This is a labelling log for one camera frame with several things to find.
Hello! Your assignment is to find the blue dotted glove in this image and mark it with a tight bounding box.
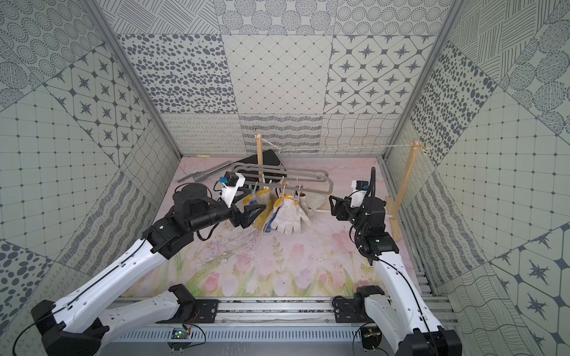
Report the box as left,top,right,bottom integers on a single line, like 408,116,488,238
262,198,282,233
270,195,312,235

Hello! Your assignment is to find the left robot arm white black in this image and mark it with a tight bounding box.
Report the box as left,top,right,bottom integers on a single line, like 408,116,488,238
31,181,266,355

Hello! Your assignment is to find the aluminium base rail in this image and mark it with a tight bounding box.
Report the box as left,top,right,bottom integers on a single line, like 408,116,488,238
107,296,459,327

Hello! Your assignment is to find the grey clip hanger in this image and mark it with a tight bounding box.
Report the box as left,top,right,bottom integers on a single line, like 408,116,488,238
230,163,334,196

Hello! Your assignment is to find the small black module right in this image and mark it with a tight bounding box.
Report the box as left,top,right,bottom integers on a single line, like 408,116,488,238
359,325,383,350

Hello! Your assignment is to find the wooden drying rack frame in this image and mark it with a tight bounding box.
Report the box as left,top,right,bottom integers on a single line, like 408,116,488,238
253,132,428,242

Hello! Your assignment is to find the grey metal cylinder tool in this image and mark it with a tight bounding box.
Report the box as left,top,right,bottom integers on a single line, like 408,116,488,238
178,161,232,183

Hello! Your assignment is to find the black flat pad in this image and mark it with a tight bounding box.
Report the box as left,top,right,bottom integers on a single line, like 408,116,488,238
236,149,281,174

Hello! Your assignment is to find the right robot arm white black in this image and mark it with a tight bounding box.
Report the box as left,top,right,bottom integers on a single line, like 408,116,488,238
329,169,463,355

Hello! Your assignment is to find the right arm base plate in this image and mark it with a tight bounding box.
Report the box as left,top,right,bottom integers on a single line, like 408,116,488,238
332,296,372,323

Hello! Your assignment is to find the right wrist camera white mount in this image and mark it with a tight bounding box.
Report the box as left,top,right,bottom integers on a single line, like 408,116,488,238
350,180,369,208

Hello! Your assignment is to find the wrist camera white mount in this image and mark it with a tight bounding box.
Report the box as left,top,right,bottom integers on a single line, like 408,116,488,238
220,171,246,208
350,180,369,208

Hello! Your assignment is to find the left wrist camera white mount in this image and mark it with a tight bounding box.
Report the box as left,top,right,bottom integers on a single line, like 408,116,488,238
220,171,246,208

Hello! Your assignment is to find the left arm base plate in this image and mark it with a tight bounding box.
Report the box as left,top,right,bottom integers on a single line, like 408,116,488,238
157,299,220,325

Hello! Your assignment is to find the small circuit board left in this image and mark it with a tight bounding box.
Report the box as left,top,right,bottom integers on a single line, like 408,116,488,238
167,329,191,352

